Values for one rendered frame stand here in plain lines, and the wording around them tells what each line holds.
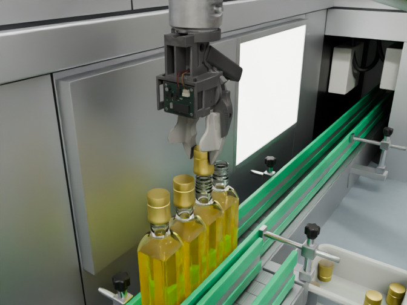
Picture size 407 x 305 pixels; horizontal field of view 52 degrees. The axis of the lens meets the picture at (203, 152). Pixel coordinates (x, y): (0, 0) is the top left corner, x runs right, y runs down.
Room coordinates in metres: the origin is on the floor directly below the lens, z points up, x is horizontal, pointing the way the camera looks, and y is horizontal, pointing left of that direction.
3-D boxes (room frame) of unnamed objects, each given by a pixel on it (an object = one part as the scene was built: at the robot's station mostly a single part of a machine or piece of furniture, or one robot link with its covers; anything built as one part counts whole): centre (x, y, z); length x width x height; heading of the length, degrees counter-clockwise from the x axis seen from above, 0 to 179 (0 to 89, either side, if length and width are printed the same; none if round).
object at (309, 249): (0.70, -0.19, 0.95); 0.17 x 0.03 x 0.12; 56
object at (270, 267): (0.70, -0.17, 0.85); 0.09 x 0.04 x 0.07; 56
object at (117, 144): (0.96, -0.05, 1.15); 0.90 x 0.03 x 0.34; 146
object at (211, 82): (0.61, 0.01, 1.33); 0.09 x 0.08 x 0.12; 146
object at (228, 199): (0.69, -0.03, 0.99); 0.06 x 0.06 x 0.21; 55
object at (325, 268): (0.82, -0.30, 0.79); 0.04 x 0.04 x 0.04
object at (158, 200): (0.54, 0.07, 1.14); 0.04 x 0.04 x 0.04
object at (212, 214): (0.64, 0.00, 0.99); 0.06 x 0.06 x 0.21; 56
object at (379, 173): (1.23, -0.55, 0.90); 0.17 x 0.05 x 0.23; 56
